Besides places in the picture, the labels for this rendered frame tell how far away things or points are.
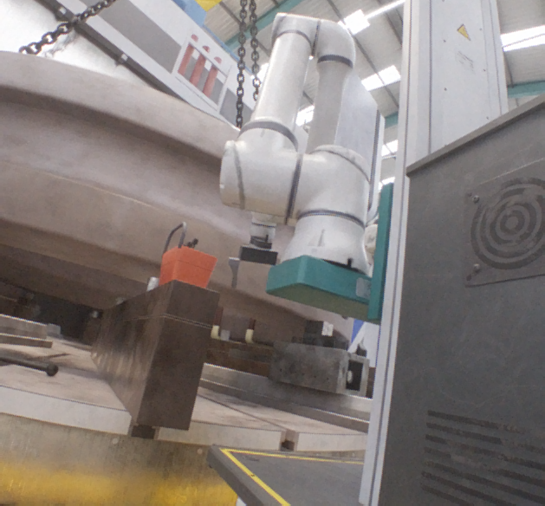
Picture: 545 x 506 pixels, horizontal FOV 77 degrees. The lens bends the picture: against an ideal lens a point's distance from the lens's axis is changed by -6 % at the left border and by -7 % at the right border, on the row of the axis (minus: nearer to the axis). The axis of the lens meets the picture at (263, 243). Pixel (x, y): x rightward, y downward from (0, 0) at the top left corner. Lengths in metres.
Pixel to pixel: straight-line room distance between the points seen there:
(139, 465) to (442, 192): 1.10
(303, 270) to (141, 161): 1.50
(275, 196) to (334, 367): 1.31
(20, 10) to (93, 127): 3.56
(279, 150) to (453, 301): 0.52
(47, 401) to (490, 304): 1.08
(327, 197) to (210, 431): 0.84
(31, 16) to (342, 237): 5.17
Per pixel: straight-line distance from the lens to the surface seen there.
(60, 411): 1.20
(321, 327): 2.18
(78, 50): 5.61
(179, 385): 1.03
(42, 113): 2.26
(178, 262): 1.15
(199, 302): 1.04
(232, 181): 0.80
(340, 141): 6.67
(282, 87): 1.01
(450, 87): 1.03
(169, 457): 1.30
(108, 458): 1.26
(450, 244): 0.50
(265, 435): 1.41
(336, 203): 0.78
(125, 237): 1.76
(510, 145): 0.51
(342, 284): 0.72
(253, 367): 3.31
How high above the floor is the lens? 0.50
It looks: 19 degrees up
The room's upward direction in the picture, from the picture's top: 12 degrees clockwise
